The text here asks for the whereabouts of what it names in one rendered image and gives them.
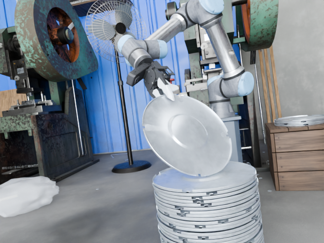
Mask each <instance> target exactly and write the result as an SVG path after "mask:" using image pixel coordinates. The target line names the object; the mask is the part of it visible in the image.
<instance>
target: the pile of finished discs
mask: <svg viewBox="0 0 324 243"><path fill-rule="evenodd" d="M274 123H275V126H305V125H315V124H321V123H324V115H312V116H308V115H300V116H291V117H283V118H278V119H275V120H274Z"/></svg>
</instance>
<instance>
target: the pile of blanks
mask: <svg viewBox="0 0 324 243"><path fill-rule="evenodd" d="M258 184H259V181H258V178H257V176H255V177H254V178H253V179H252V180H251V181H249V182H247V183H245V184H243V185H240V186H237V187H233V188H230V189H224V190H218V191H211V192H198V193H189V192H186V193H184V192H173V191H167V190H163V189H160V188H158V187H156V186H155V185H154V184H153V183H152V185H153V187H154V195H155V202H156V207H157V220H158V222H159V223H158V230H159V233H160V239H161V243H264V235H263V224H262V214H261V211H260V207H261V204H260V195H259V189H258Z"/></svg>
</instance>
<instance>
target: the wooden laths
mask: <svg viewBox="0 0 324 243"><path fill-rule="evenodd" d="M258 53H259V60H260V68H261V76H262V83H263V91H264V98H265V106H266V114H267V121H268V123H270V122H271V121H270V111H269V103H268V95H267V88H266V80H265V73H264V65H263V58H262V51H261V52H260V50H258ZM264 57H265V64H266V71H267V79H268V86H269V94H270V104H271V111H272V119H273V122H274V120H275V119H276V116H275V108H274V101H273V93H272V86H271V79H270V68H269V61H268V53H267V49H264ZM270 58H271V66H272V73H273V80H274V88H275V95H276V103H277V110H278V118H282V114H281V106H280V99H279V92H278V84H277V77H276V69H275V62H274V55H273V47H272V46H271V47H270ZM254 66H255V74H256V84H257V92H258V99H259V107H260V115H261V123H262V130H263V138H264V144H266V139H265V131H264V123H263V115H262V108H261V100H260V92H259V85H258V77H257V67H256V63H255V64H254Z"/></svg>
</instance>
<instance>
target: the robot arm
mask: <svg viewBox="0 0 324 243"><path fill-rule="evenodd" d="M223 10H224V2H223V0H189V1H188V2H186V3H185V4H184V5H183V6H182V7H181V8H180V9H179V10H177V11H176V12H175V13H174V14H173V15H172V16H171V18H170V20H169V21H168V22H166V23H165V24H164V25H163V26H161V27H160V28H159V29H157V30H156V31H155V32H154V33H152V34H151V35H150V36H149V37H147V38H146V39H145V40H136V39H135V38H134V37H132V36H131V35H124V36H122V37H121V38H120V39H119V41H118V49H119V51H120V52H121V54H122V55H123V56H124V57H125V61H126V63H127V65H129V66H130V67H133V68H134V70H132V71H131V72H129V74H128V76H127V81H126V84H128V85H130V86H132V87H133V86H134V85H136V84H137V83H138V82H140V81H141V80H142V79H144V85H145V87H146V88H147V91H148V92H149V94H150V96H151V97H152V98H156V97H158V96H160V95H166V96H167V98H168V99H170V100H172V101H175V98H174V94H173V92H174V91H176V90H178V89H179V87H178V86H176V85H174V84H170V83H169V82H170V78H171V75H175V74H174V72H172V71H171V69H170V68H169V67H168V66H161V65H160V63H159V62H158V61H153V60H154V59H163V58H165V57H166V56H167V53H168V47H167V42H168V41H170V40H171V39H172V38H173V37H174V36H175V35H177V34H178V33H179V32H183V31H185V30H186V29H187V28H189V27H191V26H194V25H196V24H199V25H200V27H201V28H204V29H205V31H206V33H207V36H208V38H209V40H210V43H211V45H212V47H213V49H214V51H215V54H216V56H217V58H218V61H219V63H220V65H221V68H222V70H223V72H224V73H223V75H218V76H214V77H211V78H210V79H208V81H207V88H208V96H209V105H210V106H209V108H210V109H211V110H212V111H213V112H215V113H216V114H217V116H218V117H219V118H220V119H221V118H228V117H234V116H235V112H234V110H233V107H232V105H231V103H230V98H231V97H239V96H245V95H249V94H250V93H251V92H252V90H253V88H254V77H253V75H252V74H251V73H250V72H246V71H245V69H244V67H242V66H240V65H239V62H238V60H237V57H236V55H235V53H234V50H233V48H232V45H231V43H230V40H229V38H228V36H227V33H226V31H225V28H224V26H223V23H222V17H223V14H222V11H223ZM167 69H169V70H170V71H171V73H169V72H168V71H167ZM166 72H167V73H168V74H167V73H166Z"/></svg>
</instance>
